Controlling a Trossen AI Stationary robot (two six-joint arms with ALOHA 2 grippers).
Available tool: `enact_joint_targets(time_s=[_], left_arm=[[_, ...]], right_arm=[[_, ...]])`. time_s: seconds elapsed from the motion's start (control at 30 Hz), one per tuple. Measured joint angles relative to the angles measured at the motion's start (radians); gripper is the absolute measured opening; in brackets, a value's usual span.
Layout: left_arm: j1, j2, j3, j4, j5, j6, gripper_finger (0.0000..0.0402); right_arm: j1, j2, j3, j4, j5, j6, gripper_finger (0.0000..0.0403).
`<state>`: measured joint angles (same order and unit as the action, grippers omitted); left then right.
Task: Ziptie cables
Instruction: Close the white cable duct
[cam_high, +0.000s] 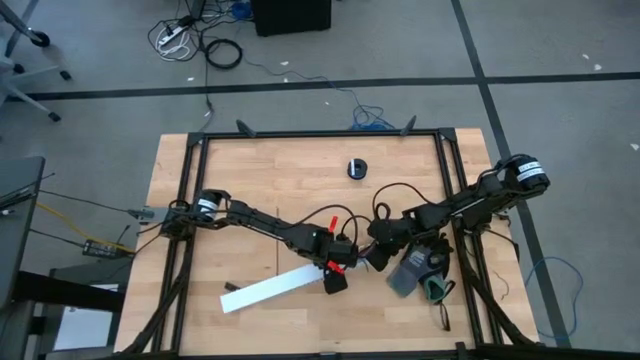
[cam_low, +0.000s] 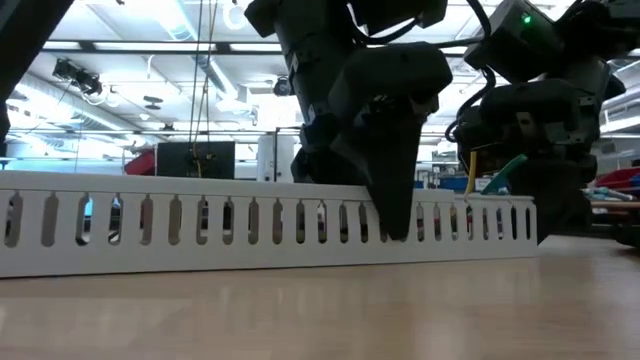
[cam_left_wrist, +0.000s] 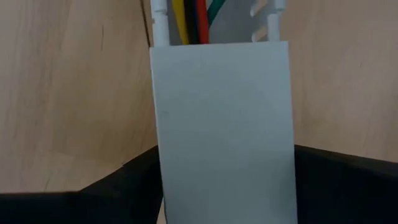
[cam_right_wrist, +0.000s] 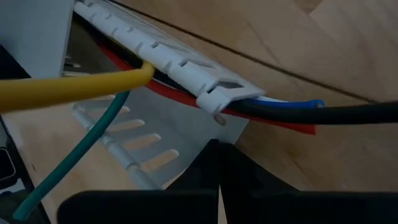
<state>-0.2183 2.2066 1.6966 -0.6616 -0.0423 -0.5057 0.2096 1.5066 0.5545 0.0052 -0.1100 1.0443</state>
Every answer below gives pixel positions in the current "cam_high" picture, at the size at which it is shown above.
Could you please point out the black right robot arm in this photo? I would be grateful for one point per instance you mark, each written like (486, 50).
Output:
(475, 200)

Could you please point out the black tape wrap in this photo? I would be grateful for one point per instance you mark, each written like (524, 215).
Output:
(231, 287)

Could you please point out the small black round disc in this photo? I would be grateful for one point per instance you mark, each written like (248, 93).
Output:
(362, 169)

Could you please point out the small black device box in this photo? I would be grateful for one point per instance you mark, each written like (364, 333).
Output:
(100, 248)

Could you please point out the printed grey work glove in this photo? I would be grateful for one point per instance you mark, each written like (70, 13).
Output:
(407, 272)

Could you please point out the white duct cover strip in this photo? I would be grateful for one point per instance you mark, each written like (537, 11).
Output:
(270, 290)

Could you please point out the black computer case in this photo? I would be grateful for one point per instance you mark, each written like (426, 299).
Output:
(290, 17)

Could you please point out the red tag on left arm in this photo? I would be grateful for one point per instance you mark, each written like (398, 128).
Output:
(332, 223)
(334, 267)

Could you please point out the dark desk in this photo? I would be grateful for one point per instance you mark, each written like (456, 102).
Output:
(17, 225)

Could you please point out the black stand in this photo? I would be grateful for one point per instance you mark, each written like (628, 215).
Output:
(60, 295)

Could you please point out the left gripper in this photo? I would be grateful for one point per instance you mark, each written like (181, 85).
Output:
(340, 250)

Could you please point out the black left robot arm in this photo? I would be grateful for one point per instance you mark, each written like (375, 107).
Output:
(260, 220)

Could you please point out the white panel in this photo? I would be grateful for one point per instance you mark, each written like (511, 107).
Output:
(80, 325)

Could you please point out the white power strip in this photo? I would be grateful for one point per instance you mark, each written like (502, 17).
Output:
(167, 37)

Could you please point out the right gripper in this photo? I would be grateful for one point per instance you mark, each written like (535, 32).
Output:
(390, 235)

